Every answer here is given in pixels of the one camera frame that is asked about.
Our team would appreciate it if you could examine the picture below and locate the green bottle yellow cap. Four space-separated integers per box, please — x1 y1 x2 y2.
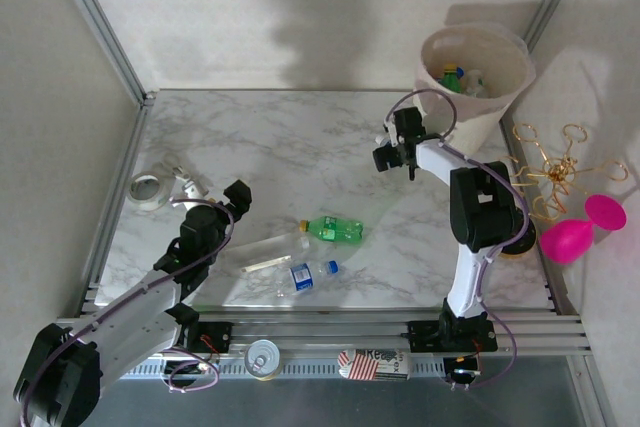
437 63 466 94
298 215 365 244

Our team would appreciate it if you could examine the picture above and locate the cream waste bin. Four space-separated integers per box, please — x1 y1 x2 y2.
418 21 537 156

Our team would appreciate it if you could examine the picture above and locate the translucent plastic bin liner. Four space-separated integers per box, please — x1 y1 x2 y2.
418 21 537 113

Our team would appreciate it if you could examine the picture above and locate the large clear label-free bottle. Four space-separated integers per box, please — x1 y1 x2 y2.
227 232 311 266

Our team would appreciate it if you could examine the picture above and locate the clear tape roll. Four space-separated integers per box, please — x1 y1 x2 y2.
127 171 169 212

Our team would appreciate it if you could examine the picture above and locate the black round dish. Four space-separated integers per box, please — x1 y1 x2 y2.
499 219 539 261

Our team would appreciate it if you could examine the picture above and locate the left small circuit board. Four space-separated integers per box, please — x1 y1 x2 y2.
162 359 221 383

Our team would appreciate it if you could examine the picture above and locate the small circuit board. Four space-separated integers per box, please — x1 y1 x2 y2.
442 356 484 388
162 359 221 383

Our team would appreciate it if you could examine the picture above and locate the silver tin can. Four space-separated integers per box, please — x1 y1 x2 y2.
243 339 282 382

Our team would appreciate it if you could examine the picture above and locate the pink goblet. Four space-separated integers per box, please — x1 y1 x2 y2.
539 195 628 266

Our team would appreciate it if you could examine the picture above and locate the red white small box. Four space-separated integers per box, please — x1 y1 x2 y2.
337 348 411 382

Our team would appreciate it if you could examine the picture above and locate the right small circuit board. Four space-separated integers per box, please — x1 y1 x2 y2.
442 356 484 388

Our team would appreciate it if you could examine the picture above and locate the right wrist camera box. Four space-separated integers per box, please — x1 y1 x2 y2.
374 119 401 148

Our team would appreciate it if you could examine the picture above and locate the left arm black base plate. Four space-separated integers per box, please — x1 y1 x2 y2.
140 321 234 354

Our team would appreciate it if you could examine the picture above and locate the gold wire ornament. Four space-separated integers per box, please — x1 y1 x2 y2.
507 121 631 226

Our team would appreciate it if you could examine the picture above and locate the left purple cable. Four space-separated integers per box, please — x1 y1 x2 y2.
19 196 235 427

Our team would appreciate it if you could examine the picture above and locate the purple cable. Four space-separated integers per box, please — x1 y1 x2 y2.
19 196 235 427
387 88 531 392

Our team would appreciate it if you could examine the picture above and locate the aluminium front rail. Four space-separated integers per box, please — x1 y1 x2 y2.
47 314 594 359

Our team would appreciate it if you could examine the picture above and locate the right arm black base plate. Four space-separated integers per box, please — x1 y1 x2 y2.
407 319 499 354

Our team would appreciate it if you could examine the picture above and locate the slotted grey cable duct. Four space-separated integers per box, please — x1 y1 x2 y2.
59 357 451 381

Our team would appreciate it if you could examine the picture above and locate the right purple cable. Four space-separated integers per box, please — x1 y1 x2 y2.
387 88 531 392

